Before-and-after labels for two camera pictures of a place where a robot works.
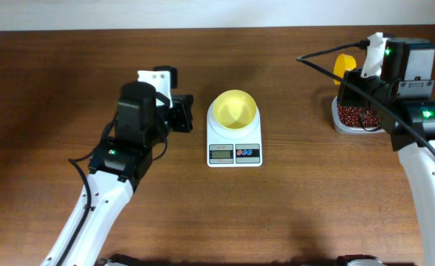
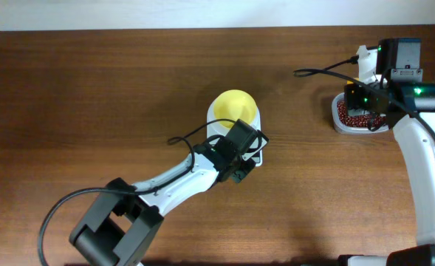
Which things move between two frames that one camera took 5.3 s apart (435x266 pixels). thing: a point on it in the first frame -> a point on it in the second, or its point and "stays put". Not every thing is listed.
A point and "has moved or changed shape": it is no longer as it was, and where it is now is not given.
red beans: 349,116 stays put
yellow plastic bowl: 234,108 stays put
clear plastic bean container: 343,128 stays put
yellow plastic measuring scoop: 343,63 has moved or changed shape
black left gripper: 182,107 -> 241,176
